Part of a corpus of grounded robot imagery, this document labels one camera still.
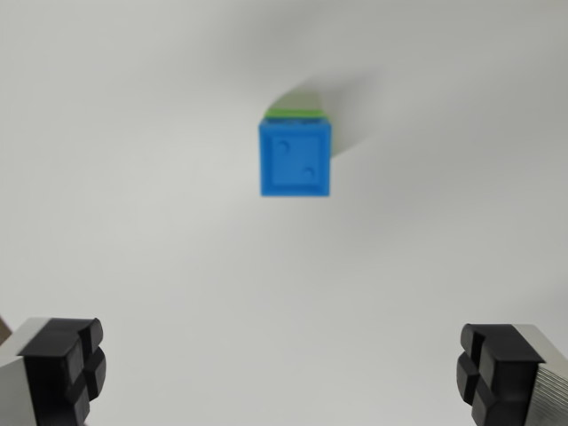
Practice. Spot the gripper left finger with black rubber pad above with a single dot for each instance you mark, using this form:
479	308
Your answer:
49	368

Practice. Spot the gripper right finger with black rubber pad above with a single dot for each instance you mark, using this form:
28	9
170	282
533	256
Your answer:
510	373

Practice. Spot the blue soft cube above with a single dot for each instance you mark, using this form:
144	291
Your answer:
295	157

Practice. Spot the green soft cube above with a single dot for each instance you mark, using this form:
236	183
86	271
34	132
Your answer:
293	112

